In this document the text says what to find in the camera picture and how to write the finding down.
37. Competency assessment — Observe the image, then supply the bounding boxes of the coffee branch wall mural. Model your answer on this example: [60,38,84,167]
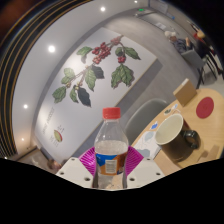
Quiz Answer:
[34,27,158,164]

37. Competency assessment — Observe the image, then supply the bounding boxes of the grey shell chair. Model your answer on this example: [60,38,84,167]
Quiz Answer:
[124,98,169,146]

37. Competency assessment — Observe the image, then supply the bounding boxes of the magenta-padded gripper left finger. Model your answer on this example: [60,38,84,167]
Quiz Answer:
[55,146,98,190]

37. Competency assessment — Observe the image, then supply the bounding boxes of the brown cardboard box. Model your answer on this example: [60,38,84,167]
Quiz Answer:
[172,78,198,108]

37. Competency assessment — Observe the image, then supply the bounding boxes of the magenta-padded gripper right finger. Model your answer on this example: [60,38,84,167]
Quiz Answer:
[124,145,165,190]

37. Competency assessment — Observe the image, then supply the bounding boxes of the dark green mug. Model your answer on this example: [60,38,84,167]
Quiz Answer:
[154,113,202,163]

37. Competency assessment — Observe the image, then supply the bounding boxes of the clear red-capped drink bottle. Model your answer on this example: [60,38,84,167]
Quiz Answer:
[93,107,130,191]

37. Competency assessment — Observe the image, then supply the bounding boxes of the ceiling spotlights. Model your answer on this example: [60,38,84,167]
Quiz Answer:
[19,0,139,143]

